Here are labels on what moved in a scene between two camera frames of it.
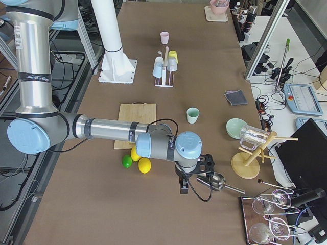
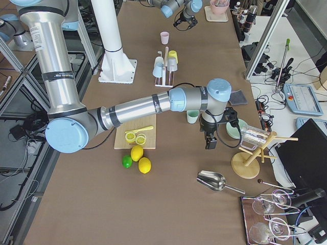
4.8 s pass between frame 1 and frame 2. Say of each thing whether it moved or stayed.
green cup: stayed
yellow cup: stayed
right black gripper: moved
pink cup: stayed
